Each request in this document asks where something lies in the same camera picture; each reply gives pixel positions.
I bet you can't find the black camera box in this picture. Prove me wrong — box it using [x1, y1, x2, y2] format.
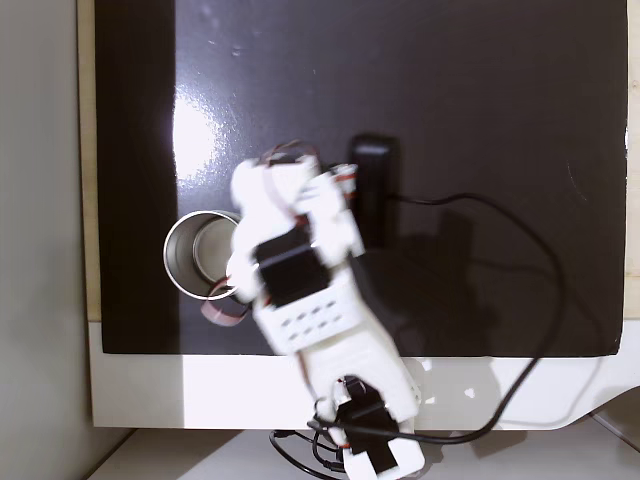
[348, 132, 403, 250]

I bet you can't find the white board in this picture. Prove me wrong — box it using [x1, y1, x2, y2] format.
[88, 319, 640, 431]

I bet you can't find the grey-green steel mug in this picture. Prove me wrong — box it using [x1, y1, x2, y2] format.
[162, 209, 249, 329]

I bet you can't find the black base cable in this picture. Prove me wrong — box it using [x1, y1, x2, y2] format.
[269, 427, 351, 476]

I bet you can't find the black camera cable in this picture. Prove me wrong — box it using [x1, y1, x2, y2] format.
[307, 192, 569, 446]

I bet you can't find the black table mat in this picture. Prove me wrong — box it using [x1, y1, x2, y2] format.
[93, 0, 630, 359]

